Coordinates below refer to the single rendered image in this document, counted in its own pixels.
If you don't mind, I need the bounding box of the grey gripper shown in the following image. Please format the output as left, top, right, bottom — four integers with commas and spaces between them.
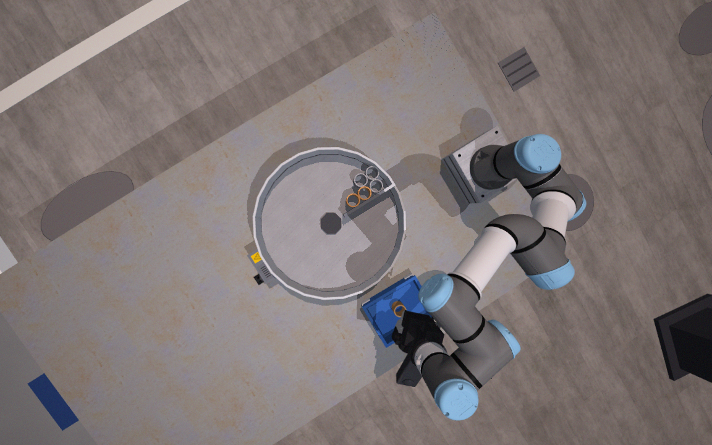
392, 310, 447, 372

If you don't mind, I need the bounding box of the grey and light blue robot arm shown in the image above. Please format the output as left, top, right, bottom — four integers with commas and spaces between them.
396, 134, 587, 420

